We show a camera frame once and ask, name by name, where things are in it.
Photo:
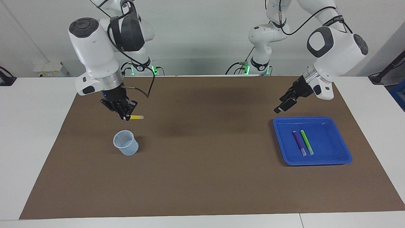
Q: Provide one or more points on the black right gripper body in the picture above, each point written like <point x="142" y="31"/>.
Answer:
<point x="115" y="96"/>

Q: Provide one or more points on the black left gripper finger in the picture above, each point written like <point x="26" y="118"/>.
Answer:
<point x="286" y="106"/>
<point x="286" y="95"/>

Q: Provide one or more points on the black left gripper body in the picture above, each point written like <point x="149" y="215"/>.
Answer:
<point x="302" y="88"/>

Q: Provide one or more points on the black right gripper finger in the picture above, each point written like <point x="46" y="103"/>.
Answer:
<point x="118" y="110"/>
<point x="131" y="109"/>

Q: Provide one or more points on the yellow marker pen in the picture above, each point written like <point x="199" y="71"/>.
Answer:
<point x="136" y="117"/>

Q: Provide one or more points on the purple marker pen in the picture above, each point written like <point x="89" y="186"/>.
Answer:
<point x="299" y="144"/>

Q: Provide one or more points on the green marker pen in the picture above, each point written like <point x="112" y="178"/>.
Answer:
<point x="307" y="142"/>

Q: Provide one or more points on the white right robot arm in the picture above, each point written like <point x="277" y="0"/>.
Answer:
<point x="95" y="50"/>

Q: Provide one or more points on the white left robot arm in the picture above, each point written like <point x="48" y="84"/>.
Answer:
<point x="335" y="53"/>

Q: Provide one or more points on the blue plastic tray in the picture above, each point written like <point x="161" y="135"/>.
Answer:
<point x="329" y="152"/>

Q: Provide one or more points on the translucent plastic cup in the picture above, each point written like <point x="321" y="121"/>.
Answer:
<point x="129" y="150"/>

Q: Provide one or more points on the white power box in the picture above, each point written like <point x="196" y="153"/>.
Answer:
<point x="50" y="69"/>

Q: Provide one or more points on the black stand pole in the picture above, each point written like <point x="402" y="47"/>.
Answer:
<point x="379" y="76"/>

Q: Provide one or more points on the blue crate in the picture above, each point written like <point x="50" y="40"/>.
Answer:
<point x="399" y="96"/>

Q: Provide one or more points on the brown table mat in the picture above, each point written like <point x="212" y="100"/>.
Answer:
<point x="202" y="177"/>

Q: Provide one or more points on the black table clamp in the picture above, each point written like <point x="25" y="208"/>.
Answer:
<point x="6" y="80"/>

